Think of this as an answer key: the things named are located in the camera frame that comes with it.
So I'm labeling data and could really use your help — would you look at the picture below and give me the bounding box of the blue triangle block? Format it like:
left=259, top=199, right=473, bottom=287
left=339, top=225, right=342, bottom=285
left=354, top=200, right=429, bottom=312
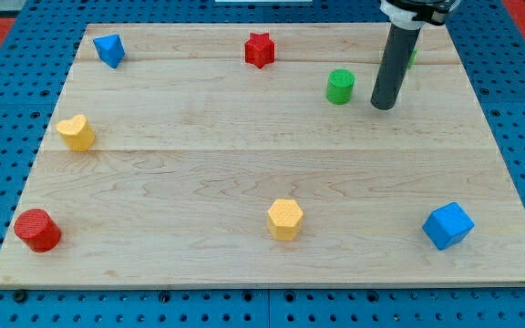
left=93, top=35, right=125, bottom=68

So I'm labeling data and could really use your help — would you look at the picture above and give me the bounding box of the blue cube block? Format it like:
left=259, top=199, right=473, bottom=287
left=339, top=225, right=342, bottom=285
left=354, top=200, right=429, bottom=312
left=422, top=202, right=475, bottom=251

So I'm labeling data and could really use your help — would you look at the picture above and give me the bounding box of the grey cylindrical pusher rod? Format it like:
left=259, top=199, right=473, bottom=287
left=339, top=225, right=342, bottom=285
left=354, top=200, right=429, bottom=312
left=371, top=25, right=420, bottom=110

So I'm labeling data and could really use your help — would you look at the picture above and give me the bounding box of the green block behind rod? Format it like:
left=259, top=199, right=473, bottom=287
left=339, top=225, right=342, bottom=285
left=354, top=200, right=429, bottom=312
left=407, top=48, right=418, bottom=69

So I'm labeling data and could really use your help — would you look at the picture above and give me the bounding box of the green cylinder block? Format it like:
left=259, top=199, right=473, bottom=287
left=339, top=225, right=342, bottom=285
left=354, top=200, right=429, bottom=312
left=325, top=69, right=355, bottom=105

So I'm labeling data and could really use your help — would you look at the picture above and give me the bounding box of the yellow heart block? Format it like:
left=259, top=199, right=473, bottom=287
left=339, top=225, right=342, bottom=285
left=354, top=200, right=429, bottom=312
left=56, top=114, right=96, bottom=151

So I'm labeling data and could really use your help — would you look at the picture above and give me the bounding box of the yellow hexagon block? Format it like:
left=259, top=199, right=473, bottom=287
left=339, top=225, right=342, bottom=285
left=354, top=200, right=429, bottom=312
left=267, top=199, right=304, bottom=241

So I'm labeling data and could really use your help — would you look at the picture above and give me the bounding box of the red star block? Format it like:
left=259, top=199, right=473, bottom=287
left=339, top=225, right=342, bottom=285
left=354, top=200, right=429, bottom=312
left=244, top=32, right=275, bottom=69

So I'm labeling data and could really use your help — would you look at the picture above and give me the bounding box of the wooden board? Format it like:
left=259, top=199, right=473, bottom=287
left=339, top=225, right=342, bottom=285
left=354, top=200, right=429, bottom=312
left=0, top=23, right=525, bottom=290

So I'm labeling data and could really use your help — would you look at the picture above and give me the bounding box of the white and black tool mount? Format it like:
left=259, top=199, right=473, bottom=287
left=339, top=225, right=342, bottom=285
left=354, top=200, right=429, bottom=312
left=379, top=0, right=461, bottom=30

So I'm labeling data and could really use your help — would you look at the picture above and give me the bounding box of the red cylinder block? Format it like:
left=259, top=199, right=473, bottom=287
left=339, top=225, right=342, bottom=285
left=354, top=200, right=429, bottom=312
left=13, top=209, right=62, bottom=252

